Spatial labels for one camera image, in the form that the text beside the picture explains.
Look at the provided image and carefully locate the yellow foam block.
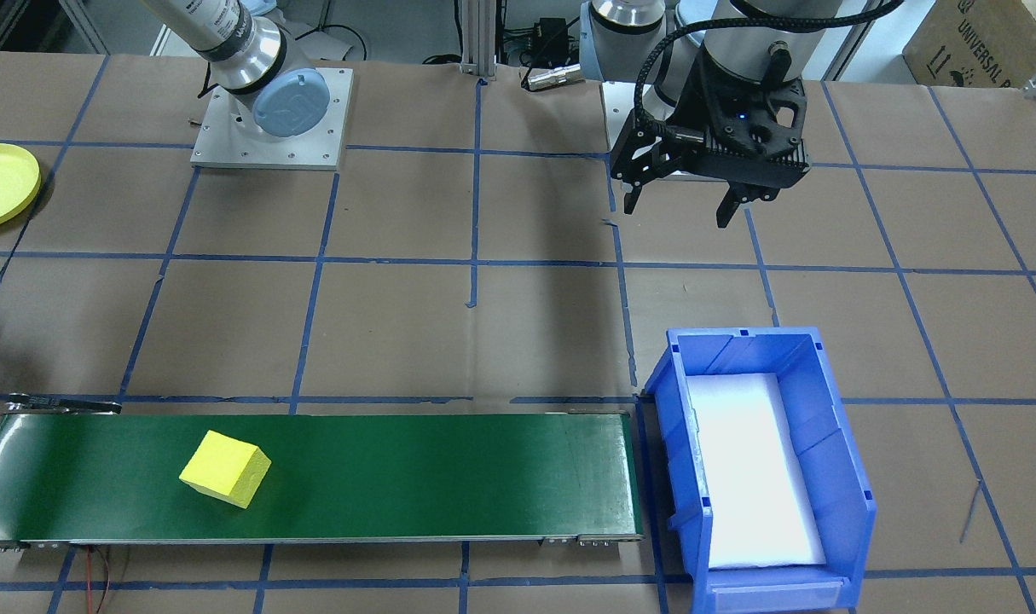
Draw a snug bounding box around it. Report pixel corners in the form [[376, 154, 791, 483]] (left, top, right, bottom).
[[179, 430, 273, 510]]

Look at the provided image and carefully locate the silver cylindrical metal connector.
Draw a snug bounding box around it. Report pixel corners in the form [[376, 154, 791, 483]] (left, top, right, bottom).
[[522, 64, 583, 91]]

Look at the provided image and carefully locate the black power adapter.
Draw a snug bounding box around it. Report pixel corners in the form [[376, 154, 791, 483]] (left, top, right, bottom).
[[530, 17, 575, 62]]

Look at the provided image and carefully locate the white foam pad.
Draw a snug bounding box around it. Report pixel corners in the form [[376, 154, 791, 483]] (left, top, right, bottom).
[[686, 373, 827, 571]]

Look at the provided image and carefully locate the blue plastic storage bin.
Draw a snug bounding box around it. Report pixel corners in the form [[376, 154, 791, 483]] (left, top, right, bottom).
[[644, 326, 878, 614]]

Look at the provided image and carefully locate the cardboard box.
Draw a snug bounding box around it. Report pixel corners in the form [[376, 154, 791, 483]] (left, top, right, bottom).
[[901, 0, 1036, 90]]

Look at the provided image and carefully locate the green conveyor belt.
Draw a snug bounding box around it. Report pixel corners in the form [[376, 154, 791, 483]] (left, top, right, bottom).
[[0, 394, 646, 551]]

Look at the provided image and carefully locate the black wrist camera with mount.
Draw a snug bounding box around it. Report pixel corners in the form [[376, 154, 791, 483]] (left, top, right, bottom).
[[667, 55, 813, 190]]

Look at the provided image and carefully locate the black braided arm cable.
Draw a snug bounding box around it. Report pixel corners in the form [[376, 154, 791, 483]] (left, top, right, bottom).
[[635, 0, 906, 129]]

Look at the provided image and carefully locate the aluminium extrusion post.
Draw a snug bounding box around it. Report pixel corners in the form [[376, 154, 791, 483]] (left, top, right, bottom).
[[460, 0, 497, 79]]

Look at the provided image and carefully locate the black floor cable loop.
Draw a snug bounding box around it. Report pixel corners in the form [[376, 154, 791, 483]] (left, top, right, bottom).
[[296, 24, 370, 62]]

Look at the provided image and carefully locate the grey metal frame bar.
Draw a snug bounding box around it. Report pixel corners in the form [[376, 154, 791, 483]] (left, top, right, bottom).
[[57, 0, 109, 55]]

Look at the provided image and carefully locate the thin red wire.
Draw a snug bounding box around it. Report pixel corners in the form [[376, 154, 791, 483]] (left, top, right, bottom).
[[83, 546, 115, 614]]

